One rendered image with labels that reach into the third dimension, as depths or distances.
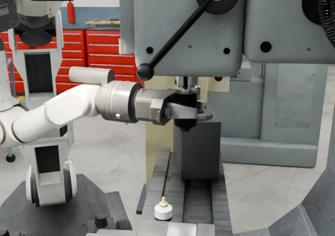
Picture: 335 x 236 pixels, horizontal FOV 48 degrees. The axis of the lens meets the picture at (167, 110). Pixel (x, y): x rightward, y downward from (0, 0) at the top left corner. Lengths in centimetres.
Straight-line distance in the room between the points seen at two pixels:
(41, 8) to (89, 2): 904
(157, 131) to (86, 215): 111
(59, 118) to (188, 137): 44
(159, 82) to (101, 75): 173
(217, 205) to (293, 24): 59
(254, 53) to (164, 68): 15
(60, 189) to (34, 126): 71
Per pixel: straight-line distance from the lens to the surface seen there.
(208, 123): 114
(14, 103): 106
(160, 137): 265
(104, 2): 1003
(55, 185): 160
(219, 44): 65
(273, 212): 286
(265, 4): 63
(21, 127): 96
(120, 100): 78
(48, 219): 170
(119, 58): 539
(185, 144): 115
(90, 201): 178
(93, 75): 83
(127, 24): 74
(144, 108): 76
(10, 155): 374
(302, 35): 65
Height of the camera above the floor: 145
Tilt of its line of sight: 17 degrees down
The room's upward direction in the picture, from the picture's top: straight up
